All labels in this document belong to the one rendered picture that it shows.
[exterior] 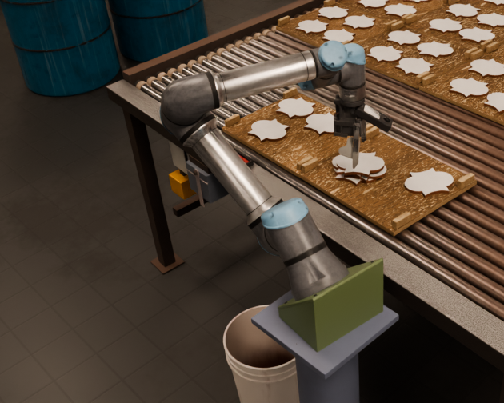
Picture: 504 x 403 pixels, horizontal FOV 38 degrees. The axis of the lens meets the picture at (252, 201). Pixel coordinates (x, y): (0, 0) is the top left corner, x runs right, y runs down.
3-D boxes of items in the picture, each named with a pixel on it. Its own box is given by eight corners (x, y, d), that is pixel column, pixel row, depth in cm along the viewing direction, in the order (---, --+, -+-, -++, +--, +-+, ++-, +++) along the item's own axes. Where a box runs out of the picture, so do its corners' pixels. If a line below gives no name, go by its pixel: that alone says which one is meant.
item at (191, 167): (210, 213, 260) (202, 172, 249) (188, 197, 269) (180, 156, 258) (234, 200, 265) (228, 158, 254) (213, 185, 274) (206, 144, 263)
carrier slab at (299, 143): (298, 177, 229) (297, 173, 228) (222, 131, 257) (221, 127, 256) (376, 133, 245) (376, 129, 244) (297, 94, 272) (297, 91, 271)
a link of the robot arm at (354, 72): (330, 45, 202) (358, 39, 204) (331, 81, 209) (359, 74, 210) (341, 56, 196) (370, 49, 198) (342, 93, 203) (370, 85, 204)
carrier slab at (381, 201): (394, 237, 202) (394, 232, 201) (298, 177, 229) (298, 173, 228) (477, 184, 217) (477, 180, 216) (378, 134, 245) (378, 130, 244)
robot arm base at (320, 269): (322, 291, 170) (303, 253, 171) (284, 305, 182) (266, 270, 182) (360, 266, 180) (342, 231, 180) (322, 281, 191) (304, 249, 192)
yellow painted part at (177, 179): (183, 200, 277) (174, 148, 263) (171, 190, 283) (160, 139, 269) (201, 191, 281) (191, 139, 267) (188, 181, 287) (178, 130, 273)
